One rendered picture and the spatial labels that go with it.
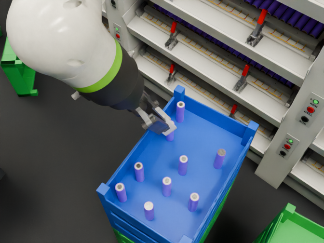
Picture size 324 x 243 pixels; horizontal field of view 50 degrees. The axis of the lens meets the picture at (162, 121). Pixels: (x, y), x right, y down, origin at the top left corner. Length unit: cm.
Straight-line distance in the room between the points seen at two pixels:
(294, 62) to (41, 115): 99
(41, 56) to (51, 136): 103
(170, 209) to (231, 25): 50
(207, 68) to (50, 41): 76
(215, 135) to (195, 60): 38
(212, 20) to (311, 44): 25
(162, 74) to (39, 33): 96
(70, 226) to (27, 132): 43
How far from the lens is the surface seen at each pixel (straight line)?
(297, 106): 97
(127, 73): 51
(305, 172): 121
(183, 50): 115
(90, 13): 43
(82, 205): 128
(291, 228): 95
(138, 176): 73
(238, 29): 96
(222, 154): 72
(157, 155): 79
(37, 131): 146
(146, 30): 122
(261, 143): 122
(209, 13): 99
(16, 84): 152
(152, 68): 136
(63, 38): 41
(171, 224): 73
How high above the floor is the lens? 119
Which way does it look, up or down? 58 degrees down
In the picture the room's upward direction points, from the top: straight up
